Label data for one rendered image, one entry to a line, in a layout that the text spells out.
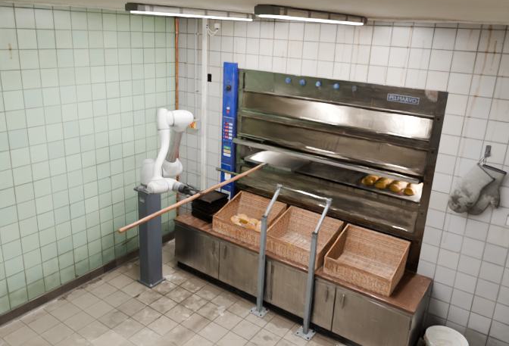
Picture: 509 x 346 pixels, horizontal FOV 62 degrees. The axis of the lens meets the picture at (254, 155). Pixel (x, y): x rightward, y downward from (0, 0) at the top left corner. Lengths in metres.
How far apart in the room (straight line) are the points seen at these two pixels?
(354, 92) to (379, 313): 1.76
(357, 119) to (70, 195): 2.65
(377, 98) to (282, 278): 1.72
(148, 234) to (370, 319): 2.10
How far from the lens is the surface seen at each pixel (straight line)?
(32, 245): 4.21
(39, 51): 3.87
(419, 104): 3.55
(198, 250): 4.40
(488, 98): 3.45
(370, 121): 3.67
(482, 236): 3.70
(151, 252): 4.31
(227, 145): 4.44
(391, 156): 3.67
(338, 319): 3.78
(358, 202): 3.90
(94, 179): 4.34
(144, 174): 4.03
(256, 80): 4.17
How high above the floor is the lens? 2.49
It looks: 17 degrees down
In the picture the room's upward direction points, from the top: 3 degrees clockwise
